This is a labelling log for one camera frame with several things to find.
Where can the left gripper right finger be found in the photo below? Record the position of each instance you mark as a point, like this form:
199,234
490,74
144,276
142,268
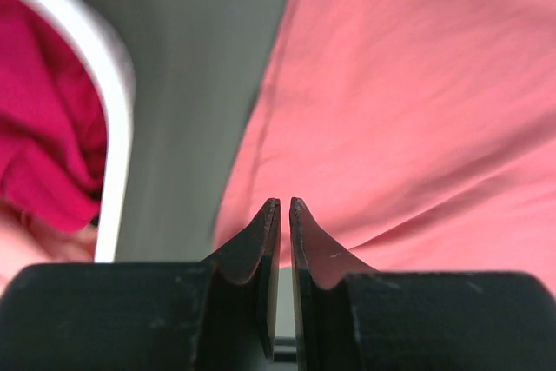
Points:
349,316

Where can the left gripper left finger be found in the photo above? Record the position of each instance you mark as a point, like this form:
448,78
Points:
214,314

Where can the salmon pink t shirt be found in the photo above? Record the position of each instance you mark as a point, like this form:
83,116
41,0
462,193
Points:
420,133

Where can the light pink t shirt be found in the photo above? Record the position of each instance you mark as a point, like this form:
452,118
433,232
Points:
26,241

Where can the crimson crumpled t shirt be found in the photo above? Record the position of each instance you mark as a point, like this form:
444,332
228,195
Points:
53,133

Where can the white plastic laundry basket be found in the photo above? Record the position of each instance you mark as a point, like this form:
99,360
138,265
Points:
109,65

